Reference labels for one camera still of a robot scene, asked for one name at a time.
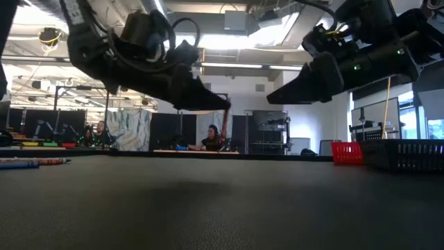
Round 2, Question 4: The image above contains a blue crayon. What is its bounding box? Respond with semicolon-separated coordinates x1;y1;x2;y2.
0;161;40;170

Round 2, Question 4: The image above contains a wooden background table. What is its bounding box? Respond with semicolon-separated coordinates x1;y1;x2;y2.
152;149;240;155

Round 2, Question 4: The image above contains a grey curtain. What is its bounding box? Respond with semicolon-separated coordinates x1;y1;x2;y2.
196;111;234;151

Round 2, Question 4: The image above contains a grey ceiling box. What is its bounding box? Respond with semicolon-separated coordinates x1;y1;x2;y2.
223;9;249;32

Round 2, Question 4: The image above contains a grey chair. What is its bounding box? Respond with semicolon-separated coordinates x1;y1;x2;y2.
318;139;333;156

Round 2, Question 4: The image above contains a blue patterned curtain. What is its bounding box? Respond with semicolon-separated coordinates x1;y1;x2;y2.
106;109;153;152

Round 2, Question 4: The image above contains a black table mat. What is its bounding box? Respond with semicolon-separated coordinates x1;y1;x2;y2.
0;154;444;250

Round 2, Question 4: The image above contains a ceiling light strip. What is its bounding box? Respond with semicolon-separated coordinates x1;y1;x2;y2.
200;61;302;71
0;54;74;69

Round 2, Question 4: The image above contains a yellow hanging cable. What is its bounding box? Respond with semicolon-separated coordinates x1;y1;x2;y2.
381;76;392;140

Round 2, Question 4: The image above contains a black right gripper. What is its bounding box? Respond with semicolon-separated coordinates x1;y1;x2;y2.
266;24;420;105

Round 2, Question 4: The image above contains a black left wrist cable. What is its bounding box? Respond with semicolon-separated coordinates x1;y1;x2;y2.
103;17;202;74

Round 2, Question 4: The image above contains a yellow ceiling cable reel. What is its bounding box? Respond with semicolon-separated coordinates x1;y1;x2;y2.
37;26;63;48

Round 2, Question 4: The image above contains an orange crayon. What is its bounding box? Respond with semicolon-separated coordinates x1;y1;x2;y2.
0;158;72;165
221;106;230;140

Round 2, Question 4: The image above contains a red plastic basket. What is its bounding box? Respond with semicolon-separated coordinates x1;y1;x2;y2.
330;141;365;165

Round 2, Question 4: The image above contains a black partition panel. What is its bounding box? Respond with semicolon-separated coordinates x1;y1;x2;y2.
148;112;197;152
8;109;87;143

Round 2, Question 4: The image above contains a black plastic basket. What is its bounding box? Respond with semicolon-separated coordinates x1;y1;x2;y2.
359;138;444;173

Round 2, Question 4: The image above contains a black gantry frame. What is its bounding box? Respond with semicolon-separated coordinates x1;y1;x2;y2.
53;85;111;151
177;92;230;151

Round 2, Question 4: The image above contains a grey bin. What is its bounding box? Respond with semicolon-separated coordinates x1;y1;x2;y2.
288;137;312;156

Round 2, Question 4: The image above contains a person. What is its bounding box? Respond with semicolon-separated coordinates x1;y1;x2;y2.
189;124;223;152
93;119;110;147
80;126;94;147

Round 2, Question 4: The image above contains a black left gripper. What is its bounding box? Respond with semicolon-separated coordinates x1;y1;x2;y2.
107;37;232;112

